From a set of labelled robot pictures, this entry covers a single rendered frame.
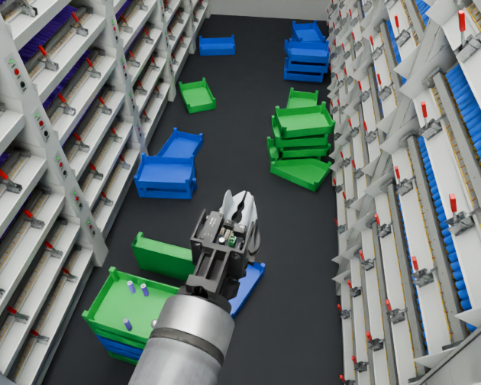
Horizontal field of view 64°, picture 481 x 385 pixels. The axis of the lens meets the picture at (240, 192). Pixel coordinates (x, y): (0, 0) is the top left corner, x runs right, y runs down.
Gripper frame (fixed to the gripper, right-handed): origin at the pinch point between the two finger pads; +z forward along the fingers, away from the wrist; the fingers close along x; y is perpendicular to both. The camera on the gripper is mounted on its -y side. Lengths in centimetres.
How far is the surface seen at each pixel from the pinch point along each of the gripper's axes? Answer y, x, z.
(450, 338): -22.3, -41.2, -2.0
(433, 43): 5, -30, 55
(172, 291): -85, 29, 19
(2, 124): -29, 83, 30
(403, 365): -45, -41, 0
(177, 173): -113, 63, 99
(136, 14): -50, 101, 149
